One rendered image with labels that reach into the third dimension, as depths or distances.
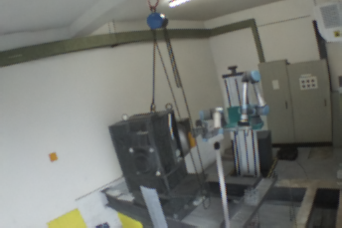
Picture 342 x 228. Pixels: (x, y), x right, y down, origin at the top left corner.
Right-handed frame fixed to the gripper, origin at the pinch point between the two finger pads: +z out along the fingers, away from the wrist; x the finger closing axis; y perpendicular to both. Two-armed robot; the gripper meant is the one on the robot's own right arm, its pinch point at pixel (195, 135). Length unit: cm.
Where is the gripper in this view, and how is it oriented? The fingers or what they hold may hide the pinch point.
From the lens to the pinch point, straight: 210.1
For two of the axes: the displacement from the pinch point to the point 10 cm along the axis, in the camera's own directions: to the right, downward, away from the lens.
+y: 2.7, 9.5, 1.4
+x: -8.7, 1.8, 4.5
